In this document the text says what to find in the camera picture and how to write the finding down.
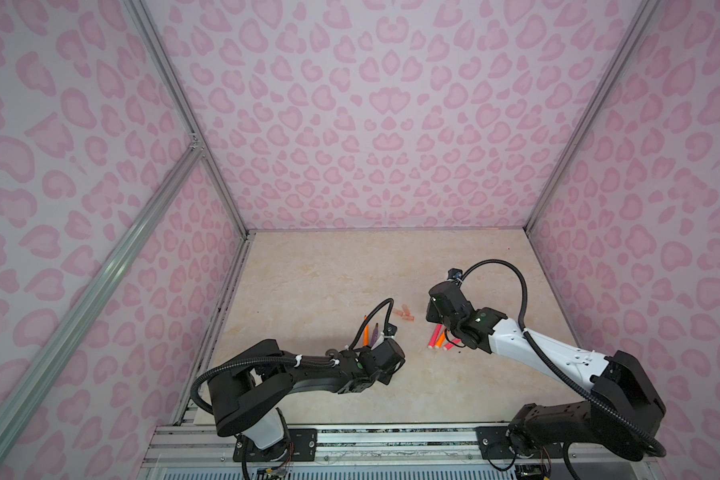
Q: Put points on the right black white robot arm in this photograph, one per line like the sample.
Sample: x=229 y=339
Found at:
x=619 y=409

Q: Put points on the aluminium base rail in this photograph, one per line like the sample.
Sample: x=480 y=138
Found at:
x=382 y=451

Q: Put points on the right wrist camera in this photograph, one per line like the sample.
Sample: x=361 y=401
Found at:
x=455 y=275

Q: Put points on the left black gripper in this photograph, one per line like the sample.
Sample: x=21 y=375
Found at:
x=387 y=378

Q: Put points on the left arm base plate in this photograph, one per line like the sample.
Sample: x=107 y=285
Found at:
x=297 y=445

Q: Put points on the purple pen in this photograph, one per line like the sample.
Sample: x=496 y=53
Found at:
x=374 y=335

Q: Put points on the left corner aluminium profile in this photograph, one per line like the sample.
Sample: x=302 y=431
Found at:
x=156 y=50

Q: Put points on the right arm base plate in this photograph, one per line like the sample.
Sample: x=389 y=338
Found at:
x=493 y=443

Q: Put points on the orange pen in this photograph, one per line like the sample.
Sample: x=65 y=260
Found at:
x=366 y=332
x=440 y=340

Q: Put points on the diagonal aluminium wall profile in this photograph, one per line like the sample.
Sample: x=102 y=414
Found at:
x=29 y=393

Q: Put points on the pink pen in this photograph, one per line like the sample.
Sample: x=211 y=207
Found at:
x=434 y=341
x=449 y=344

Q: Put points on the corner aluminium profile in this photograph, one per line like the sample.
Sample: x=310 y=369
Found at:
x=156 y=50
x=635 y=33

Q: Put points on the right corner aluminium profile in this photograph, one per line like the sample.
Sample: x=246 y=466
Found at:
x=635 y=33

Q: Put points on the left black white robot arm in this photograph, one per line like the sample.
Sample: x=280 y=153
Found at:
x=242 y=394

